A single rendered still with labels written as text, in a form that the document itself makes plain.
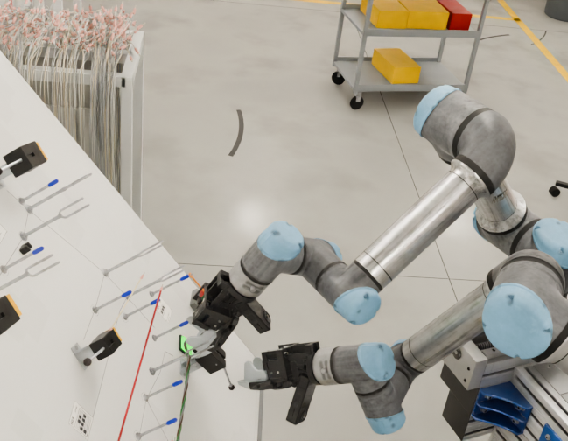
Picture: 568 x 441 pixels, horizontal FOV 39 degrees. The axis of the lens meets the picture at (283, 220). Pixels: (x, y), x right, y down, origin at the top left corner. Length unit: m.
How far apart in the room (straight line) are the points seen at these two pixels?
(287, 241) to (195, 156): 3.38
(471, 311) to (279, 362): 0.40
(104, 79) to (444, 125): 0.97
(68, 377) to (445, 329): 0.72
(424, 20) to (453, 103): 4.03
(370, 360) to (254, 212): 2.82
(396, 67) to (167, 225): 2.21
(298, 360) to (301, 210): 2.75
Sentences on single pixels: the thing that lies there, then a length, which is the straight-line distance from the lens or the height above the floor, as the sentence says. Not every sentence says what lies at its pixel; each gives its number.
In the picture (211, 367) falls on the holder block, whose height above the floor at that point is 1.13.
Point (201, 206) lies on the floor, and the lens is 4.33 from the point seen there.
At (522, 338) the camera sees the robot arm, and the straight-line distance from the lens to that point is 1.39.
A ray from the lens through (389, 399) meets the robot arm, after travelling 1.64.
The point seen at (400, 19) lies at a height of 0.63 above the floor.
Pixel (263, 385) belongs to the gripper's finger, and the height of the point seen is 1.12.
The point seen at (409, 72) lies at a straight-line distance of 5.71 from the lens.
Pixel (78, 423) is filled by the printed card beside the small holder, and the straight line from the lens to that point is 1.40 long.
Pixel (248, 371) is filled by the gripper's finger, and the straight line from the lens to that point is 1.75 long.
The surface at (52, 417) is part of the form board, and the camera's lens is 1.36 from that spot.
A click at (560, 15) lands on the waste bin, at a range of 8.50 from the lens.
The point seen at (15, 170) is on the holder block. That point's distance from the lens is 1.45.
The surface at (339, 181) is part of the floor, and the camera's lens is 4.72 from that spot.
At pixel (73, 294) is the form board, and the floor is 1.36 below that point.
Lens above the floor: 2.31
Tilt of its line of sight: 33 degrees down
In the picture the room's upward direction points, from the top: 7 degrees clockwise
